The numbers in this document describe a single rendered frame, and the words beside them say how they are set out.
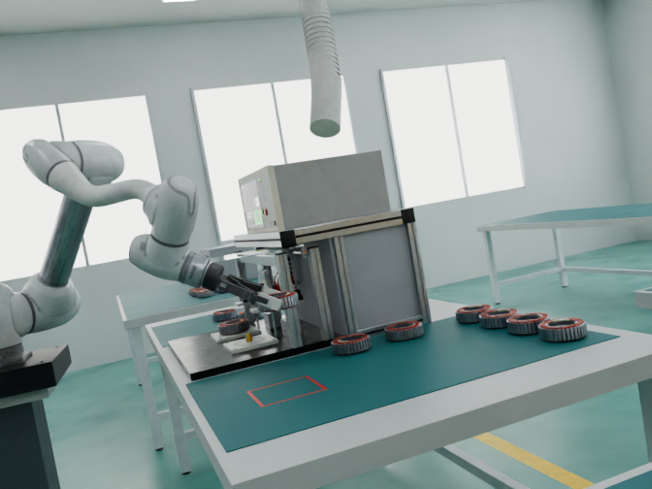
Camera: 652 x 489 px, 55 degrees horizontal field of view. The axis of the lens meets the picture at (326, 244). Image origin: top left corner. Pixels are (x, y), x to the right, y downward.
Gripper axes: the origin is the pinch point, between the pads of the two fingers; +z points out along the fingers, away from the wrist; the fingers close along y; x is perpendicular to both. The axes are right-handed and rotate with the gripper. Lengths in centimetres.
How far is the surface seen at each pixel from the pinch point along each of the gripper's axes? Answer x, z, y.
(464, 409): 3, 41, 54
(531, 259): 49, 270, -633
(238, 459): -18, 5, 60
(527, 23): 327, 161, -653
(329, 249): 16.3, 9.2, -20.4
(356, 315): 0.2, 23.9, -20.9
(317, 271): 9.2, 8.1, -18.6
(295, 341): -12.0, 9.0, -14.0
